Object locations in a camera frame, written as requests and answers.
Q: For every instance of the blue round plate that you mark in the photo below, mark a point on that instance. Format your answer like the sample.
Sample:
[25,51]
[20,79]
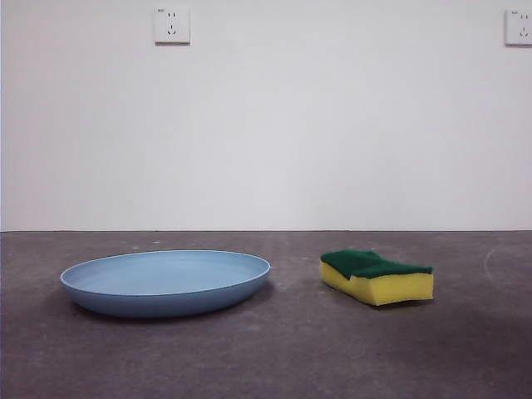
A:
[166,293]

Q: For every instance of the yellow sponge with green pad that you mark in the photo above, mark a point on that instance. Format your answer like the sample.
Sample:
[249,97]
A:
[386,289]

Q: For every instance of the white wall socket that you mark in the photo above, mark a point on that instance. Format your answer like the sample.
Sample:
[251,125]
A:
[519,28]
[173,25]

